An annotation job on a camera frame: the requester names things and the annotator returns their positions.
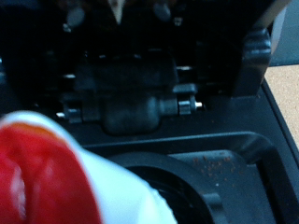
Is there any black Keurig coffee machine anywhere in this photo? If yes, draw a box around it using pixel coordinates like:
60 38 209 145
0 0 299 224

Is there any grey partition panel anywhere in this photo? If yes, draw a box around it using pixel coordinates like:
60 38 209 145
270 0 299 67

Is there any white coffee pod red lid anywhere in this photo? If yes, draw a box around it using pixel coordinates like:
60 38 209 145
0 111 178 224

